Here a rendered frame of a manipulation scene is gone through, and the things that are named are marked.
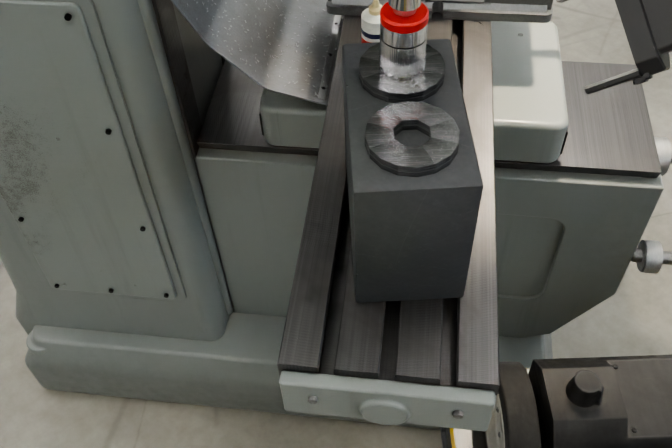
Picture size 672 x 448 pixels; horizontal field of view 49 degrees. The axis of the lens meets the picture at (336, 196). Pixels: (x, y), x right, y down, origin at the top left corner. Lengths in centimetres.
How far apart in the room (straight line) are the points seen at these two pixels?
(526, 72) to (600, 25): 159
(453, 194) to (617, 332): 133
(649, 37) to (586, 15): 207
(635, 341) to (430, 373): 124
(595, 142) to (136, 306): 98
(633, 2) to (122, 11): 66
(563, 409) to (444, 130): 56
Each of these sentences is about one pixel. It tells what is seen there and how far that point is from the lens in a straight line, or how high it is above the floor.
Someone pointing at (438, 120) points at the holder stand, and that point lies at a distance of 71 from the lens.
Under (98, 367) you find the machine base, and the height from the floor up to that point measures 14.
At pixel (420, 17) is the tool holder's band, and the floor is 120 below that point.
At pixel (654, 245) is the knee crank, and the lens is 144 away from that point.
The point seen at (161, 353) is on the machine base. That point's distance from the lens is 168.
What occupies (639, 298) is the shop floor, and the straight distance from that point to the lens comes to 205.
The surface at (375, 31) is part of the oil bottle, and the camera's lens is 104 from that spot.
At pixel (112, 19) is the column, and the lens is 109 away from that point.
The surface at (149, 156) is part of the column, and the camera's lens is 125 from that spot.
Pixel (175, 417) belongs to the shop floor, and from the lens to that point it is 182.
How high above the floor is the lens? 162
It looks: 49 degrees down
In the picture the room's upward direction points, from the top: 3 degrees counter-clockwise
